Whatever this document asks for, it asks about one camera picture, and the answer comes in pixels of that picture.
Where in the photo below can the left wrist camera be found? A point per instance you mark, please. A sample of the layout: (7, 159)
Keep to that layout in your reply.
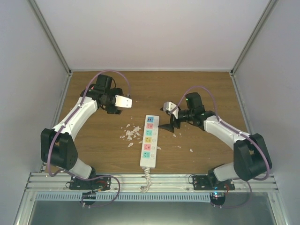
(123, 102)

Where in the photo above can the white power strip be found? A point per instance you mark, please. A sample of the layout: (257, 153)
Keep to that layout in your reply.
(149, 142)

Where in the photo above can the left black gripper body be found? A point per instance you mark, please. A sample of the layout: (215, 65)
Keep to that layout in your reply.
(111, 110)

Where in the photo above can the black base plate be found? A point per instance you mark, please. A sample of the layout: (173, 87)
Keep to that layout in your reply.
(210, 183)
(100, 184)

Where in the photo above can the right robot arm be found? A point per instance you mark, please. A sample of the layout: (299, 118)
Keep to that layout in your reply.
(250, 154)

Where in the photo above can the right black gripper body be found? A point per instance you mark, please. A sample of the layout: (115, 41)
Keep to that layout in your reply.
(173, 122)

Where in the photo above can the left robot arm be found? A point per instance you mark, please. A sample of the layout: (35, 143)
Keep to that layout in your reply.
(58, 148)

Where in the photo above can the aluminium front rail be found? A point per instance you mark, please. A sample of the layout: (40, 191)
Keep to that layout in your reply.
(131, 183)

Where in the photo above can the slotted cable duct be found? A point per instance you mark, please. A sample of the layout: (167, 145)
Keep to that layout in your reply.
(125, 197)

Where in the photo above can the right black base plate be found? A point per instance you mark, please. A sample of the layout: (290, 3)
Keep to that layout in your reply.
(210, 183)

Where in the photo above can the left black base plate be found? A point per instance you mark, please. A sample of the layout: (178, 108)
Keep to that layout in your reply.
(100, 184)

